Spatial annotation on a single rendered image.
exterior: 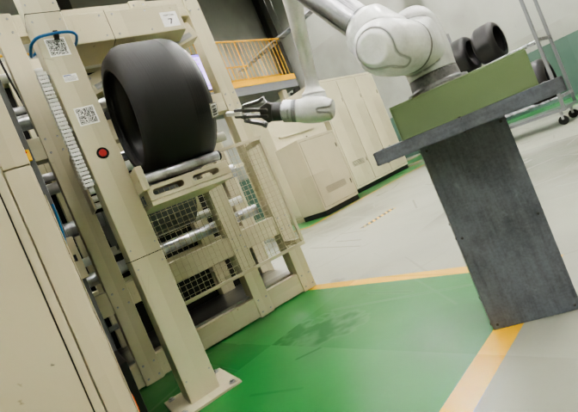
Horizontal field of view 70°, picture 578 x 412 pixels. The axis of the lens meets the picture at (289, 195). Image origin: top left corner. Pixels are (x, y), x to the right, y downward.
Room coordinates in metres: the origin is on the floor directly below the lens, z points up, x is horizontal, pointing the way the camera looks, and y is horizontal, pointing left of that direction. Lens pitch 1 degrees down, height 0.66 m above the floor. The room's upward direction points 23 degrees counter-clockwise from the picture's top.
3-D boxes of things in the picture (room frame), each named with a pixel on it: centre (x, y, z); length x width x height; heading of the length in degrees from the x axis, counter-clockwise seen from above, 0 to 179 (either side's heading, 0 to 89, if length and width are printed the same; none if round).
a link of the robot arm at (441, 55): (1.33, -0.57, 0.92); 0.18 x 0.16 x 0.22; 136
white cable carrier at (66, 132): (1.62, 0.70, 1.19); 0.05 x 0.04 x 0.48; 31
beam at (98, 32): (2.16, 0.48, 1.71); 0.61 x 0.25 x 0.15; 121
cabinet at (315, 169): (6.77, -0.58, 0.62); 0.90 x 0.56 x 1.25; 132
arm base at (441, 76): (1.36, -0.59, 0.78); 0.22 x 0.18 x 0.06; 157
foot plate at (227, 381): (1.69, 0.65, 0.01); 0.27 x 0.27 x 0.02; 31
